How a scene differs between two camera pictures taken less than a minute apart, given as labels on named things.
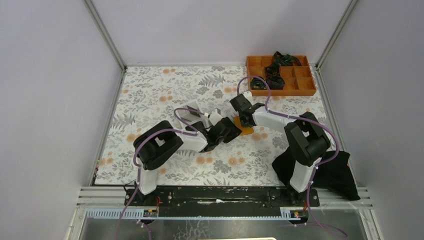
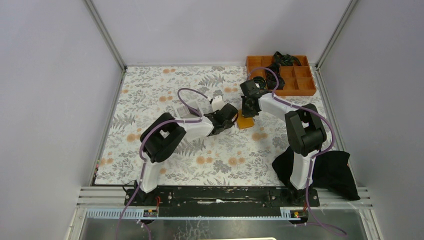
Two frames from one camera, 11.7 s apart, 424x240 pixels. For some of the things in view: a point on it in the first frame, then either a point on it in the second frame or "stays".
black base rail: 222,202 stays
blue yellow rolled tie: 257,83 stays
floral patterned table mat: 228,137 stays
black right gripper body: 246,125 → 246,111
